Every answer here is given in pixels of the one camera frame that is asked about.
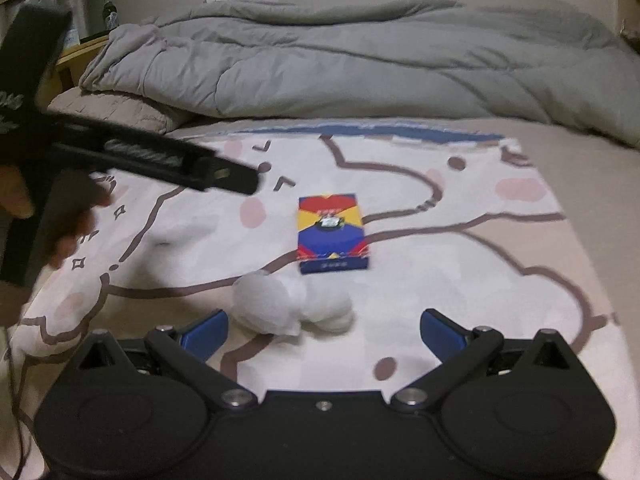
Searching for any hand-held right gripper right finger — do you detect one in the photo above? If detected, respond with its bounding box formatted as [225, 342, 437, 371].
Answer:
[390, 309, 576, 412]

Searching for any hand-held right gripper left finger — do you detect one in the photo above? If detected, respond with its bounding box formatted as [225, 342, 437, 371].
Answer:
[75, 309, 259, 412]

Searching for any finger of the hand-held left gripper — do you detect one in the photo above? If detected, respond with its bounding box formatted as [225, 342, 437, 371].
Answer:
[47, 112, 262, 197]

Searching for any white cloth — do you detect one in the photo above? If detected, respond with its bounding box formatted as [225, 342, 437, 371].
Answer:
[233, 272, 355, 337]

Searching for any colourful card box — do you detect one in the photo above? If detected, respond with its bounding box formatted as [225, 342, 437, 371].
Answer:
[298, 193, 372, 276]

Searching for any person's left hand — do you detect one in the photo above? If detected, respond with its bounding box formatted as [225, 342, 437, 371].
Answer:
[0, 165, 114, 271]

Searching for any beige fluffy blanket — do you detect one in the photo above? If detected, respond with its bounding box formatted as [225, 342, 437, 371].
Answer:
[47, 86, 197, 136]

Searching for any wooden nightstand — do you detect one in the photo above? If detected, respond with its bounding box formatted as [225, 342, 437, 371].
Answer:
[52, 34, 111, 103]

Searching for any printed blanket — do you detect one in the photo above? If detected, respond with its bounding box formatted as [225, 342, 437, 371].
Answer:
[0, 119, 626, 480]

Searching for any grey-green comforter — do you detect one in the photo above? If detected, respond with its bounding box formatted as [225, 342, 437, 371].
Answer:
[79, 0, 640, 150]

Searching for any thin dark cable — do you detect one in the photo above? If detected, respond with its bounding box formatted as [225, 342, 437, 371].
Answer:
[0, 325, 28, 480]

